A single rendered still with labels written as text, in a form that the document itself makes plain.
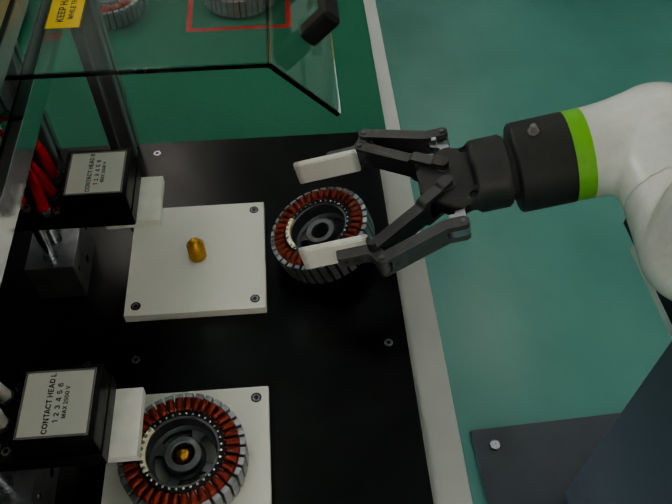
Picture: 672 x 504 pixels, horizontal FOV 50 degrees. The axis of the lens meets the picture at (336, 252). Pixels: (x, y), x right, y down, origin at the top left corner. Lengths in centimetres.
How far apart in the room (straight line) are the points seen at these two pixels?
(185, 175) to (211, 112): 14
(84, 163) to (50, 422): 27
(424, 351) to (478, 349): 90
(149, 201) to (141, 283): 11
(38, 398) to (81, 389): 3
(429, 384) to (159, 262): 32
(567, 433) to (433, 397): 87
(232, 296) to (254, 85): 39
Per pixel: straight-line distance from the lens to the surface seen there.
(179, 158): 95
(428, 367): 78
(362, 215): 78
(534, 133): 73
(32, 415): 60
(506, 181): 73
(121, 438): 62
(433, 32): 248
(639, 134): 74
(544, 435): 160
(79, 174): 74
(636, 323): 182
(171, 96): 107
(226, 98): 106
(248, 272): 80
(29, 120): 64
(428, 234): 71
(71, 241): 82
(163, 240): 85
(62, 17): 68
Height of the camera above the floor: 142
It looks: 52 degrees down
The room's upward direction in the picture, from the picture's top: straight up
